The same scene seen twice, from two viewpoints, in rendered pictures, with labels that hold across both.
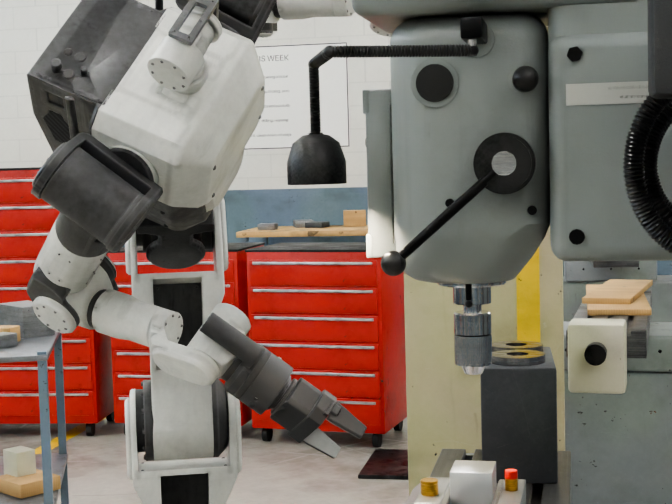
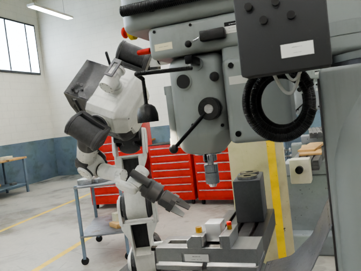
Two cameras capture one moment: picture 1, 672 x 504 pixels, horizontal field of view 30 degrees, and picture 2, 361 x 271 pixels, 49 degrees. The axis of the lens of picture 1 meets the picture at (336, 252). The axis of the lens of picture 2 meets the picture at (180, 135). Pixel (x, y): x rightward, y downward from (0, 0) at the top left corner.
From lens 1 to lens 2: 34 cm
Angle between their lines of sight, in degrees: 8
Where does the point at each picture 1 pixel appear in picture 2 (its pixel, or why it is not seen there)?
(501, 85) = (207, 79)
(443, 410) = not seen: hidden behind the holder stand
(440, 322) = (242, 163)
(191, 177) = (120, 122)
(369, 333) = not seen: hidden behind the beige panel
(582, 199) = (239, 119)
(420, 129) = (180, 99)
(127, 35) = (97, 76)
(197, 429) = (140, 208)
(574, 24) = (230, 54)
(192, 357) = (127, 185)
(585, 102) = (236, 83)
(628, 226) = not seen: hidden behind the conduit
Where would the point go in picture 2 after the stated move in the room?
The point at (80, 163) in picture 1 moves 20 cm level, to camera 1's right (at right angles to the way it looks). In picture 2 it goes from (79, 121) to (127, 115)
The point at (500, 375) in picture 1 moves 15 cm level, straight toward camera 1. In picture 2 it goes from (239, 184) to (235, 191)
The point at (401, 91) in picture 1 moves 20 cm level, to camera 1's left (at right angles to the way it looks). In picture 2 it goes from (173, 85) to (114, 93)
